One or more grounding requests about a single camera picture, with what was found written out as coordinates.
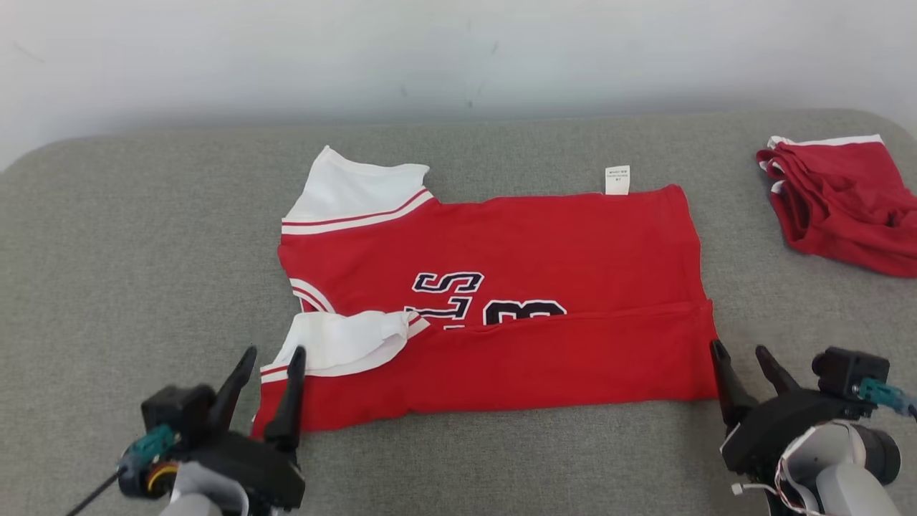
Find grey fabric sofa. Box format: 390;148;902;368
0;107;917;516

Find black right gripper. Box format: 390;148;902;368
709;339;860;477

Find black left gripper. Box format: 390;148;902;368
172;345;307;513

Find thin red white wire bundle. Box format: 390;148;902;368
731;455;825;516

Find teal camera connector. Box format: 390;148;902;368
858;378;917;420
118;424;180;475

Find red shorts with white stripe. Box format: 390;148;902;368
757;134;917;279

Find teal right camera connector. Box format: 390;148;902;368
858;378;917;420

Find red jersey with white sleeves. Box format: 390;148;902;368
251;145;719;438

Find black cable with white label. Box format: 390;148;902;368
66;469;123;516

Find teal left camera connector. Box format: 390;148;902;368
118;424;180;475

